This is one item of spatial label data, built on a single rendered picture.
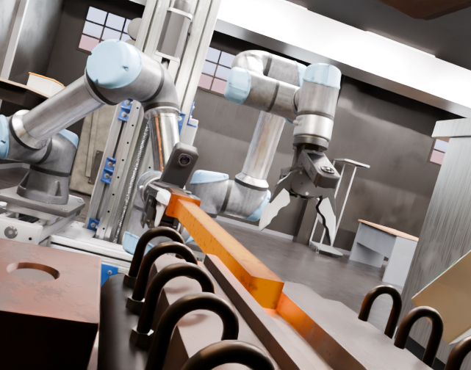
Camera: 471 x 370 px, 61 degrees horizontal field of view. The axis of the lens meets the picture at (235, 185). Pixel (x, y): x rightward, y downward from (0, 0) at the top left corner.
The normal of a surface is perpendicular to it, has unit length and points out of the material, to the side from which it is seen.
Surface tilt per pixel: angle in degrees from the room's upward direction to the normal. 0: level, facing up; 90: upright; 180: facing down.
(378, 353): 0
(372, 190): 90
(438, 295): 90
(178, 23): 90
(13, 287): 0
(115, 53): 86
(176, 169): 118
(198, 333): 0
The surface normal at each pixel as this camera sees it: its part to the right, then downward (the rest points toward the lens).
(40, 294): 0.28, -0.96
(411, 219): 0.15, 0.08
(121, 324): -0.04, -0.99
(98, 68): -0.32, -0.14
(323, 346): -0.87, -0.37
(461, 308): -0.70, -0.18
